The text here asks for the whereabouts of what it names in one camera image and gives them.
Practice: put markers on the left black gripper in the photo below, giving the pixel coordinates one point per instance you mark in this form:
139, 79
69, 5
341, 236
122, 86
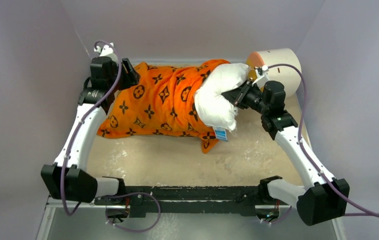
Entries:
132, 77

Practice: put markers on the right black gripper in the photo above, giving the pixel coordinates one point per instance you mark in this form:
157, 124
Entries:
242, 93

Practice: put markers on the white pillow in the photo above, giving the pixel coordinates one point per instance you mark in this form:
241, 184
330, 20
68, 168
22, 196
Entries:
212, 108

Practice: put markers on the orange patterned pillowcase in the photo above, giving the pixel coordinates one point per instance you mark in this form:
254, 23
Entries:
163, 104

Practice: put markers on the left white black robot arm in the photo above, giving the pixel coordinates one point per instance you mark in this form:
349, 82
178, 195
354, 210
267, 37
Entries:
67, 179

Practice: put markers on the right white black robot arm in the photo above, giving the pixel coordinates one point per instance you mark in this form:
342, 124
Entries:
321, 198

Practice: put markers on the blue white pillow tag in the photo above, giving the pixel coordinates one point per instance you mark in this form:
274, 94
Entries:
220, 133

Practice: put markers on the white cylinder with orange face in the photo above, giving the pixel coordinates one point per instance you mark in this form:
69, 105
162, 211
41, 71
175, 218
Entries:
282, 59

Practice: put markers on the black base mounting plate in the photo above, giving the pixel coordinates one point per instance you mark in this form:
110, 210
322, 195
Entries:
245, 201

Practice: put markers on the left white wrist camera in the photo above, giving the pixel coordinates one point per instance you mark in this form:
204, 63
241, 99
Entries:
107, 51

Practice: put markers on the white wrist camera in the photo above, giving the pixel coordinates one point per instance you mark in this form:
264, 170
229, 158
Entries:
107, 51
261, 76

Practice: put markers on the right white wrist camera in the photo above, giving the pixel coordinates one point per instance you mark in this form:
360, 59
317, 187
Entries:
261, 76

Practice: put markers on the aluminium rail frame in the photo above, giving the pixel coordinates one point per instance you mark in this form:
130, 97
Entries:
89, 223

